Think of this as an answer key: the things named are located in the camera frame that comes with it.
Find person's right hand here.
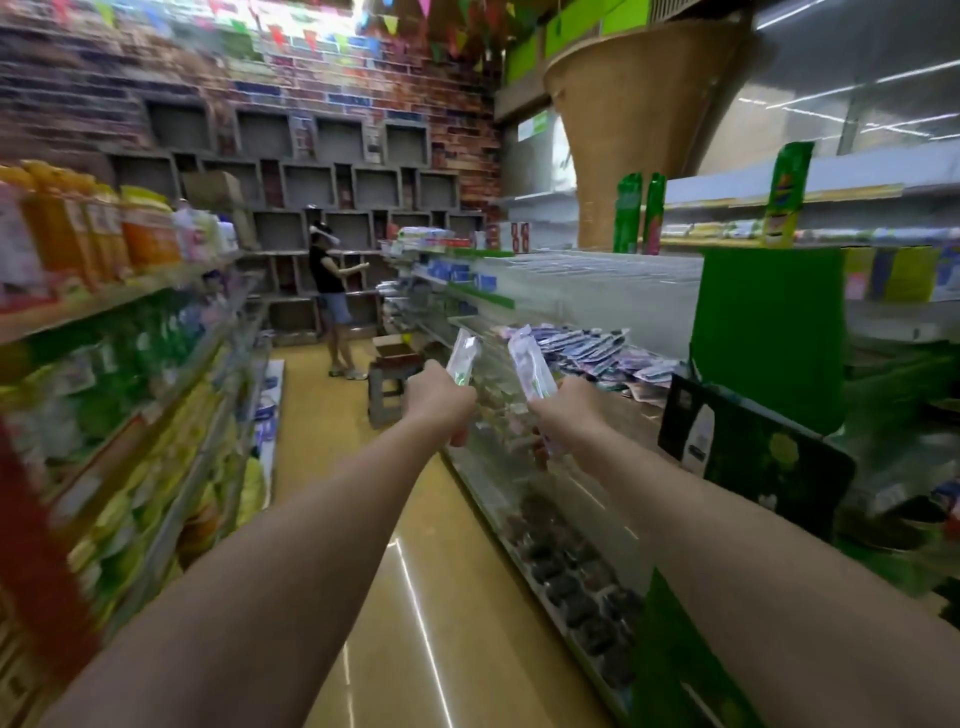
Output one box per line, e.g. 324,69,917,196
527,374,618,460

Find person's left hand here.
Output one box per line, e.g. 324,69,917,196
403,358,479,449

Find clear green toothbrush pack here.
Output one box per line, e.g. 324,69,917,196
444,327,483,389

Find pile of toothbrush packs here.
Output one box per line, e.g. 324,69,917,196
494,323,684,410

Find clear pink-topped toothbrush pack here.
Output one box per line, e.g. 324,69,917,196
506,324,560,403

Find person's left forearm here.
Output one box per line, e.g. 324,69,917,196
44,419,459,728

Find person's right forearm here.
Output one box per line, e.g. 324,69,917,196
569,427,960,728

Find stocked product shelf unit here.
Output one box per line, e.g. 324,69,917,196
0,247,286,728

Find white shelf unit yellow strips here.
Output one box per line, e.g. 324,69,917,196
659,138,960,249

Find red shelf side panel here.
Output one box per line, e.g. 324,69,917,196
0,419,99,676

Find grey stool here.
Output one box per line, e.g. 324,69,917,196
367,356,423,430

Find small brown cardboard box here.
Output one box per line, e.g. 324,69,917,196
372,333,421,369

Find blue product box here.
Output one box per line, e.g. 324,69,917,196
427,258,500,294

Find black product box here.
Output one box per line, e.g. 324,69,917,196
658,374,858,541

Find row of yellow packets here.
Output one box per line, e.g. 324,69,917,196
67,389,271,601

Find green yellow spray can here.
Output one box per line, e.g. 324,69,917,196
761,140,816,249

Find woven brown column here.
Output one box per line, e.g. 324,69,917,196
543,18,751,253

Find row of green packets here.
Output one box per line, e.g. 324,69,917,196
0,292,226,466

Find row of colourful wrap rolls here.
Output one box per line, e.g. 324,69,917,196
663,221,960,247

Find row of orange bottles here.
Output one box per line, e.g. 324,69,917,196
0,158,185,301

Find grey wall cubby shelving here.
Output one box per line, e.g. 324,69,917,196
104,97,489,346

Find string of coloured pennants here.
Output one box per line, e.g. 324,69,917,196
44,0,556,61

